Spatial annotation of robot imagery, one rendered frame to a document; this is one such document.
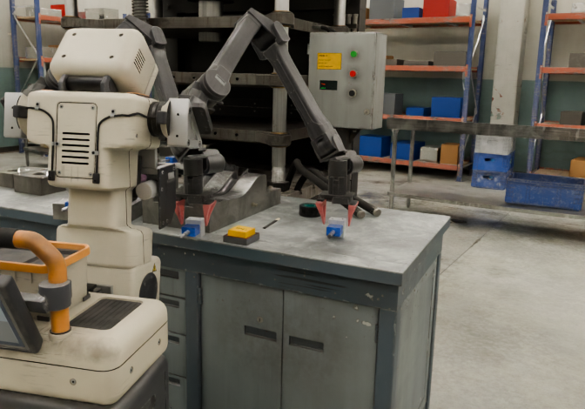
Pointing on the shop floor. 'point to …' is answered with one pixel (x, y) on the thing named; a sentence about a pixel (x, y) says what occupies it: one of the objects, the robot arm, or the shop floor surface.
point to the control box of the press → (348, 80)
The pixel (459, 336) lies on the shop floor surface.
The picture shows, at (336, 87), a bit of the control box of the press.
